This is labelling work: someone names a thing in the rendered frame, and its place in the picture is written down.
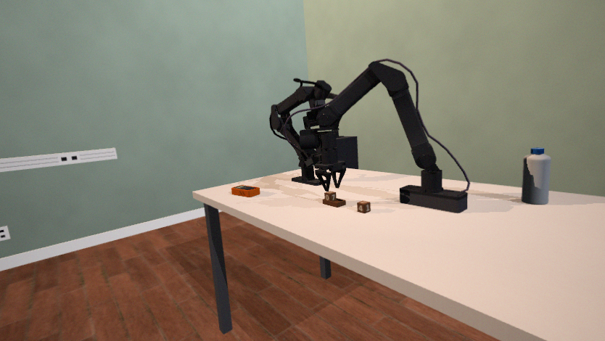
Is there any brown rectangular tray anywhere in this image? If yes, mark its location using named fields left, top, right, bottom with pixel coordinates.
left=323, top=198, right=346, bottom=208

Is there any orange digital multimeter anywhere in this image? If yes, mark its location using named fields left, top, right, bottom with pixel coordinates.
left=231, top=185, right=260, bottom=197

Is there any brown number cube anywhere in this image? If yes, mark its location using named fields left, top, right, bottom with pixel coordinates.
left=324, top=191, right=337, bottom=202
left=357, top=201, right=371, bottom=213

